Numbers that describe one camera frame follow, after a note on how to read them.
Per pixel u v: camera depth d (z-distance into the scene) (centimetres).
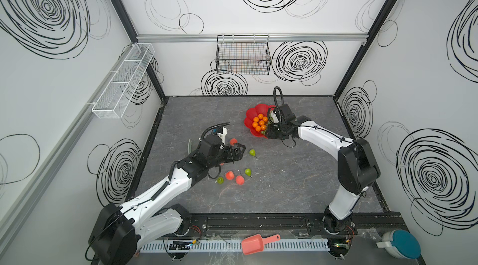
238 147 70
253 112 109
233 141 96
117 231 38
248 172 87
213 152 60
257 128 102
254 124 105
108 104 71
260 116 104
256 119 106
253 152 94
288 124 69
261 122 104
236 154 69
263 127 101
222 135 72
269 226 75
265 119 106
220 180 83
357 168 47
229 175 85
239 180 84
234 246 70
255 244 70
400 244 64
